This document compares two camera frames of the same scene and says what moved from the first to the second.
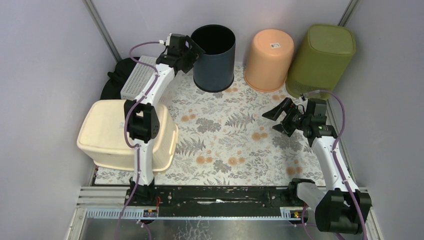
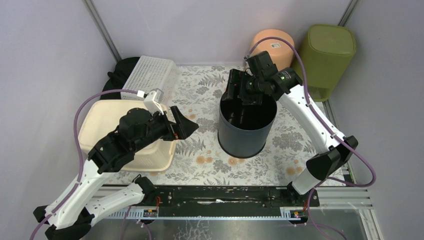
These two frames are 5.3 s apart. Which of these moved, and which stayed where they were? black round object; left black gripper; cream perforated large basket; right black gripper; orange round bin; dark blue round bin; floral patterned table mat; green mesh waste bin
Moved: right black gripper; left black gripper; dark blue round bin
Stayed: orange round bin; cream perforated large basket; green mesh waste bin; black round object; floral patterned table mat
